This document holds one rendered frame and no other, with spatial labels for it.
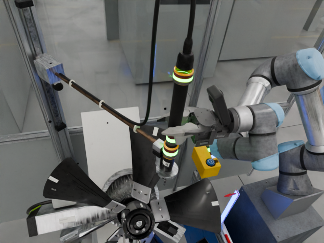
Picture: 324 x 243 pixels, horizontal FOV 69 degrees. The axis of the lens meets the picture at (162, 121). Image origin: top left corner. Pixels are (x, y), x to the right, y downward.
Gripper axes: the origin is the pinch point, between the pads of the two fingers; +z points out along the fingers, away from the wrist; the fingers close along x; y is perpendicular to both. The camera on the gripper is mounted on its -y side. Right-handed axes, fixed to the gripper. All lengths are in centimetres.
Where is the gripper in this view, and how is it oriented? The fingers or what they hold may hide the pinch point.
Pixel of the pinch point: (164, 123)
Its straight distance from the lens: 60.0
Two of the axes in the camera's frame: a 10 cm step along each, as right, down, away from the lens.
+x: -2.7, -6.7, 6.9
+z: -9.6, 1.2, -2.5
